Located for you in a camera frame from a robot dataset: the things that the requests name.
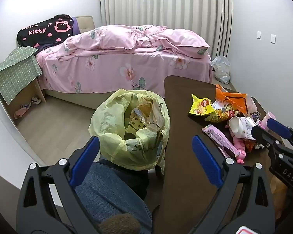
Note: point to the yellow bag lined bin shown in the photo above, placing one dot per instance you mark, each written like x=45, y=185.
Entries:
x=107, y=117

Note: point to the pink slipper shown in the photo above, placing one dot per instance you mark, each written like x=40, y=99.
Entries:
x=22, y=111

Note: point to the green checked cloth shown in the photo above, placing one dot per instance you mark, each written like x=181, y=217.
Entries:
x=17, y=70

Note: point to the white plastic bag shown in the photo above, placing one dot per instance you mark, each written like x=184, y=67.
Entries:
x=221, y=69

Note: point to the yellow dotted packet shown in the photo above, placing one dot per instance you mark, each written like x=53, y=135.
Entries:
x=136, y=124

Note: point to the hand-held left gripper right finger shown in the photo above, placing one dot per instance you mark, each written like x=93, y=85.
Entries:
x=206, y=162

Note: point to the brown table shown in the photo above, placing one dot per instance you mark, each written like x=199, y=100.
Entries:
x=180, y=117

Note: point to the person's right forearm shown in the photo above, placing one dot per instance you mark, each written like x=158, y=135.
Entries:
x=278, y=199

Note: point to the white printed wrapper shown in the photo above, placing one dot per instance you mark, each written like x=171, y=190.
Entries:
x=221, y=105

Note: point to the wooden nightstand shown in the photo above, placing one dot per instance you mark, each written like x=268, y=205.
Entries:
x=26, y=95

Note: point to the bed with pink floral sheet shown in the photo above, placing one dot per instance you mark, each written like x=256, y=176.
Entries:
x=107, y=70

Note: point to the yellow chip packet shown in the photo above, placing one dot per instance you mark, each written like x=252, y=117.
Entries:
x=201, y=105

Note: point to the colourful candy wrapper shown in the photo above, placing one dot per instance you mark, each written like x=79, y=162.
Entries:
x=257, y=120

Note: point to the pink floral duvet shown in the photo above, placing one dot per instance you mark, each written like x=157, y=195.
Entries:
x=117, y=39

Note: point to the black cat print pillow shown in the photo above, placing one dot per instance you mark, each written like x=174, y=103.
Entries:
x=41, y=31

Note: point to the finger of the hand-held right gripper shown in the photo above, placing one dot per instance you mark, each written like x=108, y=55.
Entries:
x=278, y=125
x=260, y=135

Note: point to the pink snack wrapper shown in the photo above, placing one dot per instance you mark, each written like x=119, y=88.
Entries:
x=218, y=139

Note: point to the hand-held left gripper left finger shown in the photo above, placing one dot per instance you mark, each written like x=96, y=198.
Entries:
x=85, y=162

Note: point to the person's leg in jeans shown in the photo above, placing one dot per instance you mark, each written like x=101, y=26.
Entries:
x=105, y=195

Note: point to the white wall socket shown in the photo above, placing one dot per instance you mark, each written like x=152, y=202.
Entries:
x=273, y=39
x=259, y=35

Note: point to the pink caterpillar toy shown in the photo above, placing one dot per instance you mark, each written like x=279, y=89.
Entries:
x=240, y=153

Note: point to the white pleated curtain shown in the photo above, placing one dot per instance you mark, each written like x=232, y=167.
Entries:
x=166, y=2

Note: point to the white paper carton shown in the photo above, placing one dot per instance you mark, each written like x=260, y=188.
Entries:
x=241, y=126

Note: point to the small dark candy wrapper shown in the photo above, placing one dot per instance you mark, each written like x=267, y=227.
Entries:
x=260, y=146

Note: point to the pink bottle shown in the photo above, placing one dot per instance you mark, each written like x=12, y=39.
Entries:
x=268, y=119

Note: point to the small orange wrapper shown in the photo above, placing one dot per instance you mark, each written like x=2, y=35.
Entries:
x=249, y=145

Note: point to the orange snack packet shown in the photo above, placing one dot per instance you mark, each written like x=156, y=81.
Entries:
x=232, y=97

